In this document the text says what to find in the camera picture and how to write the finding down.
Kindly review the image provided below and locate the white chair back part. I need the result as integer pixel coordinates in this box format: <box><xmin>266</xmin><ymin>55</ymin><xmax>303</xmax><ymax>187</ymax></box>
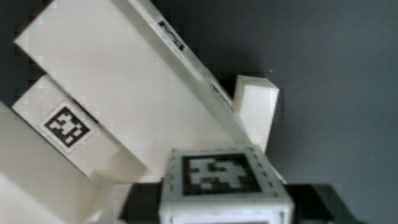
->
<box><xmin>0</xmin><ymin>0</ymin><xmax>268</xmax><ymax>224</ymax></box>

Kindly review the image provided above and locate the white tagged cube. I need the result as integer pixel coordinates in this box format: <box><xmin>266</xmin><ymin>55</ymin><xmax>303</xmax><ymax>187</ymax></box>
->
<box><xmin>158</xmin><ymin>145</ymin><xmax>295</xmax><ymax>224</ymax></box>

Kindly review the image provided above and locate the white chair leg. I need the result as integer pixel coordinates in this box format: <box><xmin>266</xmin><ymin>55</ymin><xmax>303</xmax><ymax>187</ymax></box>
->
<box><xmin>12</xmin><ymin>75</ymin><xmax>145</xmax><ymax>183</ymax></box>

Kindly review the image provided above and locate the white U-shaped obstacle frame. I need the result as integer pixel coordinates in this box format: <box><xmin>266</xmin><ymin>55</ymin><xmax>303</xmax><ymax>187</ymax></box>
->
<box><xmin>232</xmin><ymin>75</ymin><xmax>279</xmax><ymax>151</ymax></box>

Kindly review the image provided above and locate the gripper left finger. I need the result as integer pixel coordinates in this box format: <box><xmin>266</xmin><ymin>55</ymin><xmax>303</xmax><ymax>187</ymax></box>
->
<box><xmin>119</xmin><ymin>183</ymin><xmax>161</xmax><ymax>224</ymax></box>

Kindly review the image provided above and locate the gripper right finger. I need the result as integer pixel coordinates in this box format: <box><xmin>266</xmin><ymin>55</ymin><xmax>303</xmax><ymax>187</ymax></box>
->
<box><xmin>284</xmin><ymin>184</ymin><xmax>367</xmax><ymax>224</ymax></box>

